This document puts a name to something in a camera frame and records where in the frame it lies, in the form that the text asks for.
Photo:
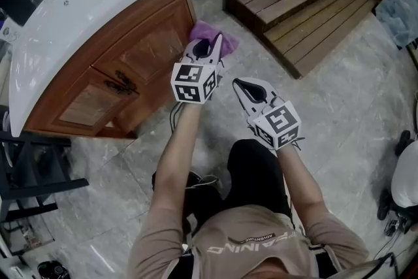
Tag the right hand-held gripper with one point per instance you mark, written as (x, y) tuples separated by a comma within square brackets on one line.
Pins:
[(281, 122)]

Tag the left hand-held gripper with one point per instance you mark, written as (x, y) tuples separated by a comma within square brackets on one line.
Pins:
[(189, 85)]

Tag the purple cloth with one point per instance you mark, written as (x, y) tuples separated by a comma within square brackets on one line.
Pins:
[(209, 30)]

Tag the person's right forearm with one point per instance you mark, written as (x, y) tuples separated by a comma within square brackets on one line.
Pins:
[(300, 183)]

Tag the person's left forearm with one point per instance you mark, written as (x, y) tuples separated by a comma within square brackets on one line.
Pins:
[(176, 157)]

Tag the wooden vanity with white sink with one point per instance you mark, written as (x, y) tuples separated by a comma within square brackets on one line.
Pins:
[(81, 9), (147, 101)]

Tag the person's black trousers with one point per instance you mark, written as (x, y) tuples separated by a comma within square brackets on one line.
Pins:
[(251, 166)]

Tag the wooden slatted platform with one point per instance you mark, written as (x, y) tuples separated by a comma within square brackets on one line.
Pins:
[(294, 9)]

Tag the person's beige shirt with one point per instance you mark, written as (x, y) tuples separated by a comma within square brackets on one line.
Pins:
[(248, 225)]

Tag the clear plastic bag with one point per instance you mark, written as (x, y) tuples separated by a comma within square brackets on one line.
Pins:
[(398, 9)]

